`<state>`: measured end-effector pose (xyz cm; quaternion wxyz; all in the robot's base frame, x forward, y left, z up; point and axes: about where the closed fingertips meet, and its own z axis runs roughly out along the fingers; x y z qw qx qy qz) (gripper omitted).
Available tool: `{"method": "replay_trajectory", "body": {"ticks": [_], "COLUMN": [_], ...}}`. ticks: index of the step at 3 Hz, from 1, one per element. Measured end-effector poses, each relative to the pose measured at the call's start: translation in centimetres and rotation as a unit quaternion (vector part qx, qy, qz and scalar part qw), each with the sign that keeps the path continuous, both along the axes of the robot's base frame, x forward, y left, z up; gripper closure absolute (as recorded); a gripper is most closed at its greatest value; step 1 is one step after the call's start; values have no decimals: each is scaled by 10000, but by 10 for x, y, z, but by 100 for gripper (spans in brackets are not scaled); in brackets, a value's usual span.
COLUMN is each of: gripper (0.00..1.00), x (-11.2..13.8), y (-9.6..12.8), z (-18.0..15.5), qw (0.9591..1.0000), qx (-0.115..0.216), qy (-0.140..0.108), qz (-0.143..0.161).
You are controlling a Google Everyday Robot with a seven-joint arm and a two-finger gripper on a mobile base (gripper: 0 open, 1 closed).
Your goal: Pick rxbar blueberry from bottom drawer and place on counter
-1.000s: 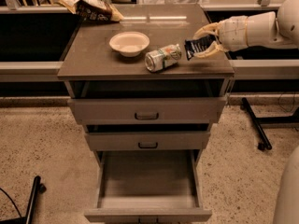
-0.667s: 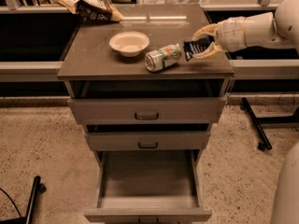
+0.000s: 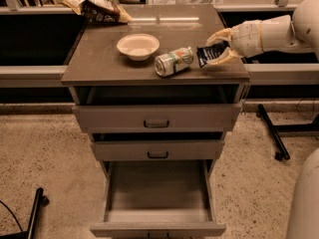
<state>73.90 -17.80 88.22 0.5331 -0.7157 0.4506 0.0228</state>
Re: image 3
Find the black stand leg left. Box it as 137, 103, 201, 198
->
0, 187, 50, 239

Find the white paper bowl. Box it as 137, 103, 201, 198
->
117, 34, 160, 61

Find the grey metal rail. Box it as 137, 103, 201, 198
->
0, 64, 319, 88

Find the grey drawer cabinet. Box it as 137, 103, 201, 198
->
61, 3, 251, 239

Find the middle grey drawer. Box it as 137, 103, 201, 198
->
91, 140, 224, 161

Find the brown chip bag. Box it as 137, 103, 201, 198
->
63, 0, 132, 24

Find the dark blue rxbar wrapper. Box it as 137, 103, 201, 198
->
196, 41, 229, 68

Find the crushed soda can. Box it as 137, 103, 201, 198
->
155, 47, 193, 78

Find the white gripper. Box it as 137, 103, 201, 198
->
205, 20, 263, 66

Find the bottom grey drawer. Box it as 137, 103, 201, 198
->
90, 160, 226, 239

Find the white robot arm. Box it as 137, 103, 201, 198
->
205, 0, 319, 239

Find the grey drawer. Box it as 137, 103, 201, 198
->
91, 140, 224, 161
90, 160, 226, 239
73, 105, 240, 133

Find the top grey drawer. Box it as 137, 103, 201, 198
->
73, 105, 240, 133

